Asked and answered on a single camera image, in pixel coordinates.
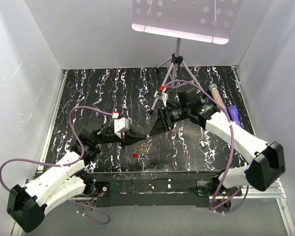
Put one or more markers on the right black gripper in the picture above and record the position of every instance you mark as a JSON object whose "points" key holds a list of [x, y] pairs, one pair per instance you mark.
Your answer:
{"points": [[162, 121]]}

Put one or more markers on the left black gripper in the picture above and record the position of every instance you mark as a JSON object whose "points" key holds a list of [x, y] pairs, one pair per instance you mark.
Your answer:
{"points": [[132, 138]]}

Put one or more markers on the large toothed keyring disc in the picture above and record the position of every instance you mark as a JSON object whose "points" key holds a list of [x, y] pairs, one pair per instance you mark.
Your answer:
{"points": [[143, 147]]}

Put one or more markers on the white black key fob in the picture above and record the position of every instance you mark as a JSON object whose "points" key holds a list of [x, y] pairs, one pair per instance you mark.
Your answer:
{"points": [[202, 144]]}

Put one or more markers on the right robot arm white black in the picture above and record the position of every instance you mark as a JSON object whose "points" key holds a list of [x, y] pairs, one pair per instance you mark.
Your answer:
{"points": [[266, 162]]}

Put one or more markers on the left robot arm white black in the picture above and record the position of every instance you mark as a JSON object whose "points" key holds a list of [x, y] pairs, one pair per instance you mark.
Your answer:
{"points": [[29, 204]]}

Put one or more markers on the glitter toy microphone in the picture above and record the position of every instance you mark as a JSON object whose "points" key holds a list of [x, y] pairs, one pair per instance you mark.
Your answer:
{"points": [[216, 96]]}

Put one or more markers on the lilac music stand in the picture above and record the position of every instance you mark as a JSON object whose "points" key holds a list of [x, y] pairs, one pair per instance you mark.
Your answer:
{"points": [[208, 21]]}

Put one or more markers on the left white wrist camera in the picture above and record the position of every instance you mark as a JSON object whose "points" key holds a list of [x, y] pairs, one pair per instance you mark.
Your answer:
{"points": [[121, 124]]}

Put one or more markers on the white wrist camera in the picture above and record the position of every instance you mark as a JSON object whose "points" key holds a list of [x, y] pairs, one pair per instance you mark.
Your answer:
{"points": [[121, 124], [161, 95]]}

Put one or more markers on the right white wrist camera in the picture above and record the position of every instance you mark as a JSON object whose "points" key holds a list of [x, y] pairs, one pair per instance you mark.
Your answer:
{"points": [[161, 95]]}

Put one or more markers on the black front rail base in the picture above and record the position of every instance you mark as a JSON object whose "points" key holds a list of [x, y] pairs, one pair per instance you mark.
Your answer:
{"points": [[178, 188]]}

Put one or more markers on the aluminium frame rail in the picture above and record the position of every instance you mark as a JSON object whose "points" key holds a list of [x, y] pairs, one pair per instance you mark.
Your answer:
{"points": [[260, 214]]}

